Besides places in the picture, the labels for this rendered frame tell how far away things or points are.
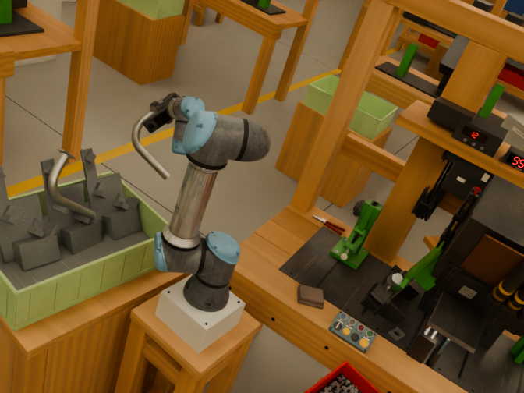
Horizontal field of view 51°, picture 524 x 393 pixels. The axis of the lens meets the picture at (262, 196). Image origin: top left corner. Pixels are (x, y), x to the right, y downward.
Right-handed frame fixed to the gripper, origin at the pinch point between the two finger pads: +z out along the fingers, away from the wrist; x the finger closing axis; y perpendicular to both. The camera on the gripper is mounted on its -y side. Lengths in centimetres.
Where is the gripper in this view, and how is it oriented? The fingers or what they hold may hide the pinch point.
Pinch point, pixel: (154, 113)
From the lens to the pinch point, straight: 212.8
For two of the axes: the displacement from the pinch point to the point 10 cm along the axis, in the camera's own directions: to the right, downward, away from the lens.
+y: 6.7, -6.8, 3.1
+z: -5.1, -1.2, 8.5
